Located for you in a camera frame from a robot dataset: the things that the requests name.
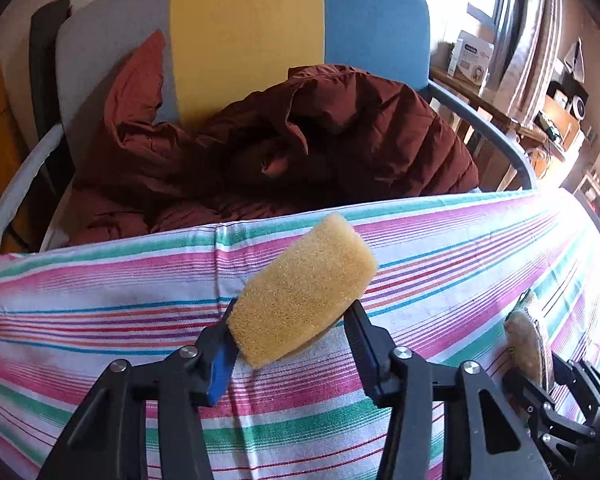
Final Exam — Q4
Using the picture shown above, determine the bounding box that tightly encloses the striped tablecloth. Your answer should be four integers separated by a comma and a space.
0, 190, 600, 479

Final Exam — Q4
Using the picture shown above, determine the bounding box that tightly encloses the small yellow sponge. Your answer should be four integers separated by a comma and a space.
227, 214, 377, 370

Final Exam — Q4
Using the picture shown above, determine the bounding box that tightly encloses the white box on shelf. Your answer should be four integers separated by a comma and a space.
446, 30, 494, 90

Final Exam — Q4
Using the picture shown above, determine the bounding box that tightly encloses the black rolled mat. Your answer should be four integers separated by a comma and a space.
29, 0, 76, 196

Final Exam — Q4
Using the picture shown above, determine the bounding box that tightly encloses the green edged snack packet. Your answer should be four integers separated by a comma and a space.
504, 289, 555, 392

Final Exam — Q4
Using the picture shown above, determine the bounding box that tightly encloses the grey yellow blue armchair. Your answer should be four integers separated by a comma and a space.
0, 0, 536, 251

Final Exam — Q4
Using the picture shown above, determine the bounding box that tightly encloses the maroon puffer jacket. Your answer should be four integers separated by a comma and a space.
69, 32, 479, 246

